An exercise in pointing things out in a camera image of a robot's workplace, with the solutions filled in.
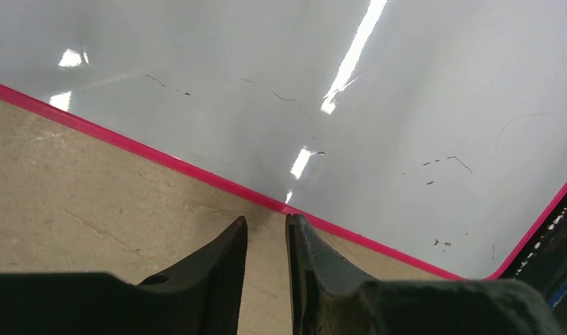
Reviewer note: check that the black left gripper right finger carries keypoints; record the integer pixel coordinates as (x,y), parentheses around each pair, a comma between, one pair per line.
(330,295)

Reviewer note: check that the pink framed whiteboard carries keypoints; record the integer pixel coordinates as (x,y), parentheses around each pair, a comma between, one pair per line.
(434,132)

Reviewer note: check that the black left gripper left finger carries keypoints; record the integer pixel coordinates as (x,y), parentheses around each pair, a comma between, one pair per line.
(200,294)

